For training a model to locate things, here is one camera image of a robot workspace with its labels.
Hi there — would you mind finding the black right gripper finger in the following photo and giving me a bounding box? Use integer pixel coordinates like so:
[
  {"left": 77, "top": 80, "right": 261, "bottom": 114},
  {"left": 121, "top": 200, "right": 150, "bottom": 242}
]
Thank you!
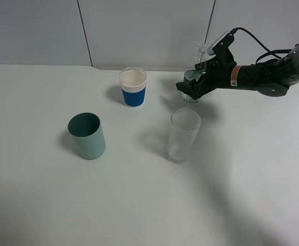
[
  {"left": 176, "top": 79, "right": 203, "bottom": 100},
  {"left": 194, "top": 59, "right": 215, "bottom": 73}
]

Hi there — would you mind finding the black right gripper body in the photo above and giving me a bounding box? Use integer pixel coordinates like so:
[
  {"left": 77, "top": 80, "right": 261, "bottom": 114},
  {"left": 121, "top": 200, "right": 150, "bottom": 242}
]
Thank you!
[{"left": 196, "top": 50, "right": 236, "bottom": 97}]

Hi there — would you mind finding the clear bottle green label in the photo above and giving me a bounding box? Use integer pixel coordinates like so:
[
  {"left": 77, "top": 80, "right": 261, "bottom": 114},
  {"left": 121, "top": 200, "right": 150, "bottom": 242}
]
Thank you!
[{"left": 180, "top": 44, "right": 208, "bottom": 103}]

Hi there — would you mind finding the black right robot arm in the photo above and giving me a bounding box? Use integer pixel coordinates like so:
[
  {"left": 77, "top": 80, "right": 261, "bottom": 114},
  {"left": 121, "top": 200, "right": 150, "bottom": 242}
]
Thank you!
[{"left": 176, "top": 28, "right": 299, "bottom": 100}]

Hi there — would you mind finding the blue white paper cup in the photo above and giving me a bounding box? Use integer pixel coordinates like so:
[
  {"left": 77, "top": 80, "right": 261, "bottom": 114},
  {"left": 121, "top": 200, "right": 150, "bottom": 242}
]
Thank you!
[{"left": 119, "top": 67, "right": 147, "bottom": 108}]

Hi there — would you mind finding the green plastic cup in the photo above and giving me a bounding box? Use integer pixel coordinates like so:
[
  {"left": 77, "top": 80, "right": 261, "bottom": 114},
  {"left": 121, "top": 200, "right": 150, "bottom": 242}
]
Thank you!
[{"left": 67, "top": 112, "right": 106, "bottom": 160}]

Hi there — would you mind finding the clear tall glass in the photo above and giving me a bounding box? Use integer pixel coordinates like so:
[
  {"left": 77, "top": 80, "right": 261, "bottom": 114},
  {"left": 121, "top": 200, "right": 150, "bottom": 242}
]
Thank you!
[{"left": 167, "top": 108, "right": 201, "bottom": 163}]

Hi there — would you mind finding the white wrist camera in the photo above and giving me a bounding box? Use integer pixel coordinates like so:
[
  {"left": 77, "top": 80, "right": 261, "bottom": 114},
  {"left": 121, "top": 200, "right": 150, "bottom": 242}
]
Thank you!
[{"left": 207, "top": 30, "right": 235, "bottom": 56}]

